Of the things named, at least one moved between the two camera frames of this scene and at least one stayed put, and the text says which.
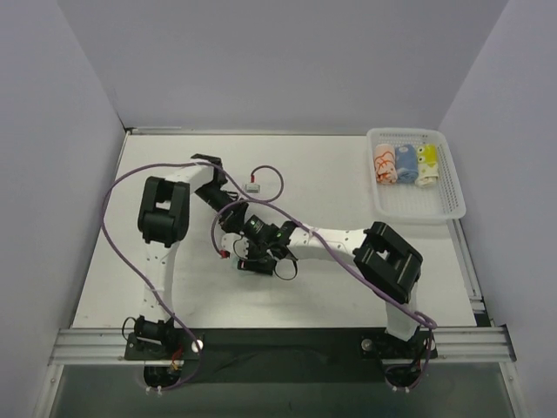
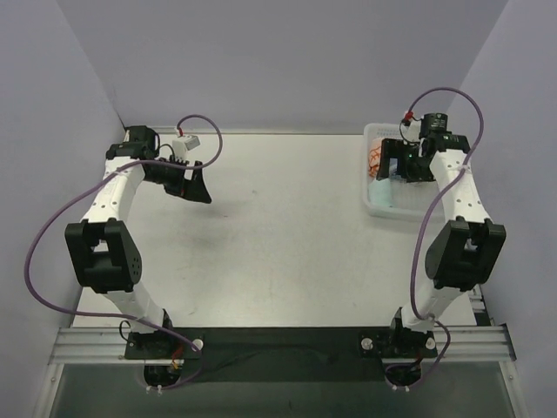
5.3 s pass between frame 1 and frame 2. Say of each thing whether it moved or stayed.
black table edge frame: stayed
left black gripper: moved
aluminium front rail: stayed
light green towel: moved
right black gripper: moved
